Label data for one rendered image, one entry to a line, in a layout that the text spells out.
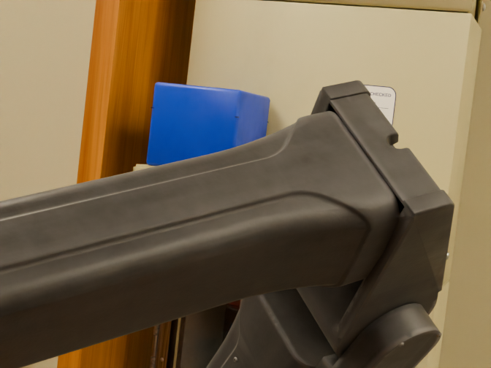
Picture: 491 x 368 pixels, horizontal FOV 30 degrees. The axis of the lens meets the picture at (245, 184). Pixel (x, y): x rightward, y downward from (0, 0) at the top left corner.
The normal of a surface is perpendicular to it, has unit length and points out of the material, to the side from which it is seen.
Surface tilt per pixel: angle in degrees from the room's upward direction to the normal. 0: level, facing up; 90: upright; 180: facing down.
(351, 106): 45
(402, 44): 90
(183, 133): 90
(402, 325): 55
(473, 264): 90
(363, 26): 90
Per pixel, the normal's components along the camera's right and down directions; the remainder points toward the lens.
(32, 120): -0.34, 0.01
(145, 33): 0.93, 0.13
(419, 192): 0.22, -0.65
